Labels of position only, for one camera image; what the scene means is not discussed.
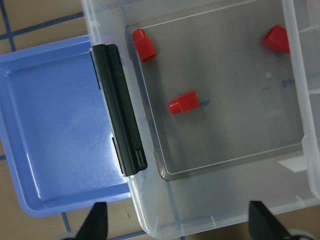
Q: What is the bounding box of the clear plastic storage box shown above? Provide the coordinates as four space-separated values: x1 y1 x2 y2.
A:
82 0 320 240

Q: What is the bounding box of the red block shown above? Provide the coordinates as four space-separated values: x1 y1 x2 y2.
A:
168 91 201 115
131 28 157 63
262 24 290 54

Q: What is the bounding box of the black box latch handle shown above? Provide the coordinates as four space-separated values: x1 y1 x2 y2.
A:
90 44 148 177

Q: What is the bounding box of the blue plastic tray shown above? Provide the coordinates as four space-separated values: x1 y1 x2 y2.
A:
0 35 131 217

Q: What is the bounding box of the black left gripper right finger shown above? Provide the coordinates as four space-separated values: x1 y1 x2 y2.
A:
248 200 315 240

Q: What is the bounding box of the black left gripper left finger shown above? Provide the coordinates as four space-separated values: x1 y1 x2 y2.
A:
58 201 109 240

